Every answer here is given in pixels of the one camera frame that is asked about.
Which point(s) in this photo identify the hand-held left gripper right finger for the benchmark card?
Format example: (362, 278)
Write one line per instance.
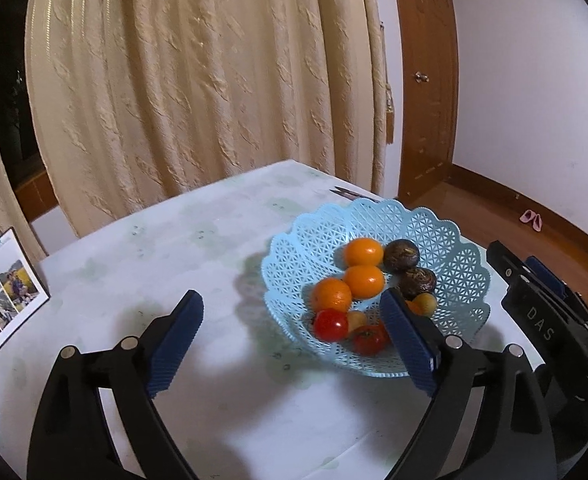
(408, 340)

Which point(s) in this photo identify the pink slipper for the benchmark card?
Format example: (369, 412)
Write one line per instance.
(537, 223)
(527, 216)

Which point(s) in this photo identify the wooden door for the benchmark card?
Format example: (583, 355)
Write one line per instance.
(423, 35)

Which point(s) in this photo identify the light blue plastic basket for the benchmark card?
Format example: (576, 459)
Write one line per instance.
(304, 250)

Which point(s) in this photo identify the small yellow fruit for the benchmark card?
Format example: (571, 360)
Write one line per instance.
(356, 320)

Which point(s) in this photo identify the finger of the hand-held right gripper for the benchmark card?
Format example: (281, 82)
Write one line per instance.
(546, 277)
(503, 260)

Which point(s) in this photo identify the black scissors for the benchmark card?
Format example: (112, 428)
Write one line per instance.
(346, 191)

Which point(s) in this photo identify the small orange citrus fruit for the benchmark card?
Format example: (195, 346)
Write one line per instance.
(425, 304)

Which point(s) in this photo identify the wooden window sill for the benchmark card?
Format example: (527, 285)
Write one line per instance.
(36, 195)

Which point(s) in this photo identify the photo desk calendar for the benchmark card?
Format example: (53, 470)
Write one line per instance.
(4, 300)

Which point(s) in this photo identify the orange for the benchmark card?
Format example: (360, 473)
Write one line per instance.
(364, 280)
(362, 251)
(332, 294)

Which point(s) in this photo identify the red tomato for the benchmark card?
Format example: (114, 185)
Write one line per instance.
(330, 325)
(368, 340)

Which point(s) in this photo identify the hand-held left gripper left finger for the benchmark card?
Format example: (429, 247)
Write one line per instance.
(176, 345)

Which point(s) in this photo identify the dark passion fruit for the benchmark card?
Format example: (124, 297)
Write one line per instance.
(417, 281)
(401, 255)

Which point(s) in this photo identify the dark window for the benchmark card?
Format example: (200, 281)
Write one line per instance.
(14, 85)

